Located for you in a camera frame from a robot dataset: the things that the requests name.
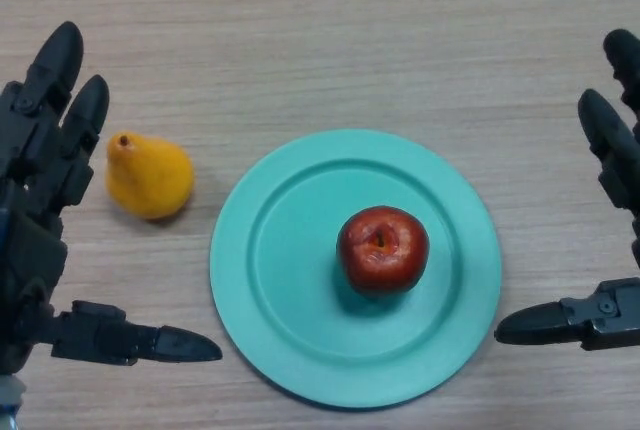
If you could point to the red apple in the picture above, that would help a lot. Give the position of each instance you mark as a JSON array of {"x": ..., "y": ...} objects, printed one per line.
[{"x": 382, "y": 250}]

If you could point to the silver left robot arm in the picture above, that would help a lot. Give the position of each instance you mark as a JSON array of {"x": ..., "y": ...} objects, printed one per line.
[{"x": 7, "y": 402}]

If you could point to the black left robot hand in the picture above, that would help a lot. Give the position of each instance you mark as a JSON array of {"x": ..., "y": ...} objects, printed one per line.
[{"x": 35, "y": 160}]

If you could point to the green round plate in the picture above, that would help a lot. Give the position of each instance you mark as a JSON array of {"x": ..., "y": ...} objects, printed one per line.
[{"x": 280, "y": 270}]

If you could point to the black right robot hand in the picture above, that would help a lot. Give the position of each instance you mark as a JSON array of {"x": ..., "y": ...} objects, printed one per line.
[{"x": 617, "y": 150}]

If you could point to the yellow pear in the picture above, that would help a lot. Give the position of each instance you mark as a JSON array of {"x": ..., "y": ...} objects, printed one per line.
[{"x": 149, "y": 177}]

